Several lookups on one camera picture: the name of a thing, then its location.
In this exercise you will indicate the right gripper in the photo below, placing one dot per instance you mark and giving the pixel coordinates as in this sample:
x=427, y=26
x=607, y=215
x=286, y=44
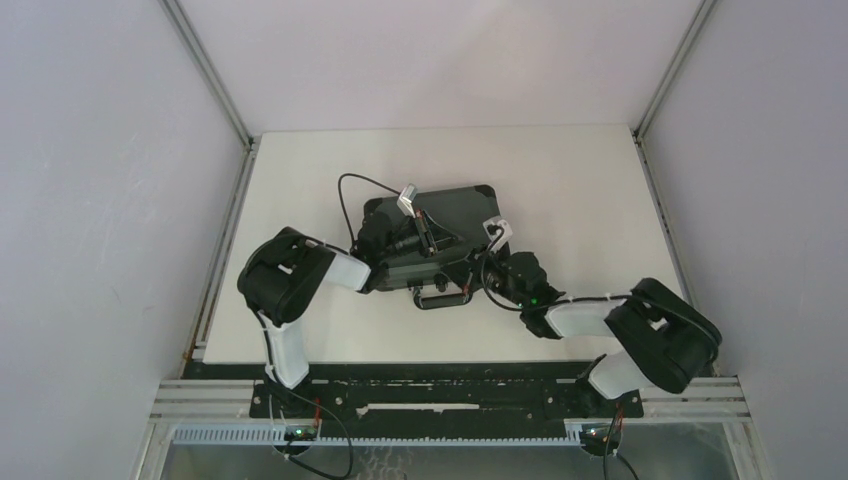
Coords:
x=492, y=257

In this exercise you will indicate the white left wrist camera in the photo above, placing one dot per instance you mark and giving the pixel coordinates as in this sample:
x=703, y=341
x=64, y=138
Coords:
x=405, y=200

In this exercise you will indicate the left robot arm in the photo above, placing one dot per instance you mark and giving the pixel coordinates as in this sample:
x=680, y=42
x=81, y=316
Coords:
x=278, y=283

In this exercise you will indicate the black poker case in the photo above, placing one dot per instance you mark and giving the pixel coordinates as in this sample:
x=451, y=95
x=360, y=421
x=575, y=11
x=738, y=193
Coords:
x=447, y=279

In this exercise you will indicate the right circuit board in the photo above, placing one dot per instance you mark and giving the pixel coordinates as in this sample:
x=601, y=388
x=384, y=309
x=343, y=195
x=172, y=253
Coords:
x=597, y=435

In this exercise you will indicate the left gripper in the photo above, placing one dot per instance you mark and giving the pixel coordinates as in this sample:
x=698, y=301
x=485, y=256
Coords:
x=423, y=235

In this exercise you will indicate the left circuit board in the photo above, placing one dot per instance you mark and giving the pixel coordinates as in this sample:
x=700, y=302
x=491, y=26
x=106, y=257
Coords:
x=300, y=434

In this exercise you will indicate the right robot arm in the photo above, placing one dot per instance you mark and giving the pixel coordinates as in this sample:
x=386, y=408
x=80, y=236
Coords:
x=664, y=341

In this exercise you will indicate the circuit board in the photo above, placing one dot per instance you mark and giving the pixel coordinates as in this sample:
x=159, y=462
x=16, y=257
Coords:
x=300, y=434
x=597, y=435

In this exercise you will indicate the black mounting base plate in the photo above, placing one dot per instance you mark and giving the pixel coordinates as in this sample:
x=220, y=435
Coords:
x=464, y=401

